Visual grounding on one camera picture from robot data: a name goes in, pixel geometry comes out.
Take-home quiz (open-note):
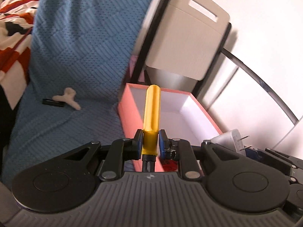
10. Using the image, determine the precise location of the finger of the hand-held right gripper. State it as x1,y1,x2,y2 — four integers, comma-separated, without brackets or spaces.
245,147,303,171

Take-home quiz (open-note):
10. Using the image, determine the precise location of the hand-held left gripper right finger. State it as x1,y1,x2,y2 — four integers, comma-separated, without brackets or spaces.
159,129,245,180

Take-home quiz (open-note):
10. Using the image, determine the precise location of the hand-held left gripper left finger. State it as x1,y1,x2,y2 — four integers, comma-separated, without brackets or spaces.
63,129,144,180

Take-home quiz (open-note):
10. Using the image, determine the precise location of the red figurine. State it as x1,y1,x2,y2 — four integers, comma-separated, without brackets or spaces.
162,159,179,172

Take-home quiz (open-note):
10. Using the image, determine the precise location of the pink cardboard box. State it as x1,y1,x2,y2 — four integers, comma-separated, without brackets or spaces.
118,83,224,173

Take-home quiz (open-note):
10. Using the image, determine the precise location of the white charger plug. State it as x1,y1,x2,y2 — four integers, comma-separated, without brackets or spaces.
209,129,250,158

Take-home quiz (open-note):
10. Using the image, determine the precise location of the yellow screwdriver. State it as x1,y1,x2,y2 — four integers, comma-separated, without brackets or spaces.
141,85,162,173

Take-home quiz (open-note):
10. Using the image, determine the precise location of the beige Y-shaped plastic piece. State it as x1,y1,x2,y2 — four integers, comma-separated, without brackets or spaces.
52,87,81,111

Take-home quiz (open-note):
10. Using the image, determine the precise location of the small black clip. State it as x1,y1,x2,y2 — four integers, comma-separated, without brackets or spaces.
43,99,65,107

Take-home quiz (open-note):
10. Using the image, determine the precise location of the white folding chair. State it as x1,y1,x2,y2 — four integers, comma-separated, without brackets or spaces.
131,0,233,101

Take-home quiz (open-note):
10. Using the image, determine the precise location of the blue textured chair cover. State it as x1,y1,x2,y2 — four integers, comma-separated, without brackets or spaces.
0,0,161,182

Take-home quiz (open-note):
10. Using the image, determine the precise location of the striped orange black white blanket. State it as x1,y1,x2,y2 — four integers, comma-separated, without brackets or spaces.
0,0,44,110

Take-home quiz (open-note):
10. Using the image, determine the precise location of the brown strap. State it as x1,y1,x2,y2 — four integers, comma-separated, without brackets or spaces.
14,27,34,52

